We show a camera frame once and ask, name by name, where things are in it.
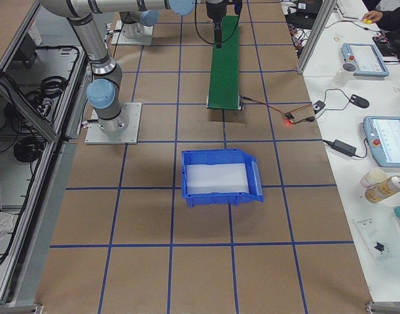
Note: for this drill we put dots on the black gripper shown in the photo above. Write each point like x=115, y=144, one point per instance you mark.
x=213, y=10

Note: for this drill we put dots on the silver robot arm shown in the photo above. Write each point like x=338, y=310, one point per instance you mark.
x=146, y=18
x=103, y=92

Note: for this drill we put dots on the person's hand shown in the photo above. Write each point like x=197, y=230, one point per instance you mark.
x=371, y=17

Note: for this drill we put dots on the green conveyor belt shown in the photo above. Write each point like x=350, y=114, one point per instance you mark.
x=224, y=75

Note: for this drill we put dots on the small red-lit controller board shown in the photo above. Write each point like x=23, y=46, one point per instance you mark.
x=290, y=120

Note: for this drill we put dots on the white cup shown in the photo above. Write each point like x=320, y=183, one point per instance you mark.
x=345, y=74

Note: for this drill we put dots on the blue plastic bin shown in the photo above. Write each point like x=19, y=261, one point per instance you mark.
x=222, y=156

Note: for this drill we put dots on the white foam sheet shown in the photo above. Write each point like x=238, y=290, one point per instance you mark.
x=221, y=178

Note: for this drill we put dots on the far teach pendant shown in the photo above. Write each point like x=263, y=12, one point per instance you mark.
x=366, y=58

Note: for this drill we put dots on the teach pendant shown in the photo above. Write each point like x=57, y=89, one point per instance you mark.
x=383, y=136
x=366, y=58

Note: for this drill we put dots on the black computer mouse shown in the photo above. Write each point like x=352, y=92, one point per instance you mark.
x=359, y=101

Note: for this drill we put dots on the black power adapter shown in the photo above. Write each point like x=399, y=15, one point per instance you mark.
x=344, y=148

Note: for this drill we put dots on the near teach pendant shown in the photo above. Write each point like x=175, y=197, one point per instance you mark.
x=383, y=136

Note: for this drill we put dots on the beverage can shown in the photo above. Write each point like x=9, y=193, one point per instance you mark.
x=383, y=190

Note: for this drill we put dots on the clear plastic bag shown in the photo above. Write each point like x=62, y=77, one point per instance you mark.
x=381, y=236

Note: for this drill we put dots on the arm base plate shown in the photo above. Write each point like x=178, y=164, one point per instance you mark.
x=132, y=34
x=123, y=129

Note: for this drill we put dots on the aluminium frame column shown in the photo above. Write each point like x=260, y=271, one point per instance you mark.
x=317, y=29

